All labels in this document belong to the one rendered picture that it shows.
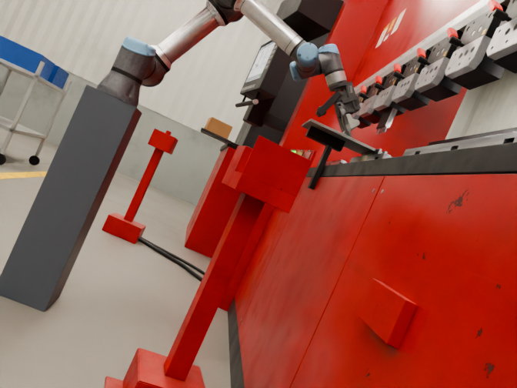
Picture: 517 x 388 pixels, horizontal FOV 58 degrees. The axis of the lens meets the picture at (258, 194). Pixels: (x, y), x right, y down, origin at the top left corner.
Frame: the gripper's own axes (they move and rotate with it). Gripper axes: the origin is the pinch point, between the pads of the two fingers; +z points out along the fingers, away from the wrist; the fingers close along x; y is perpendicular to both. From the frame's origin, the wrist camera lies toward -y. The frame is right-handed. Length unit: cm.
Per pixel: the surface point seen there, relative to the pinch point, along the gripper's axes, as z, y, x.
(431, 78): -6.4, 20.4, -40.7
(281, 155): 5, -29, -57
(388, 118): -2.4, 16.1, -2.8
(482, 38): -9, 26, -63
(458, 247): 28, -12, -112
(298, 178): 12, -26, -55
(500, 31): -7, 26, -71
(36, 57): -157, -194, 216
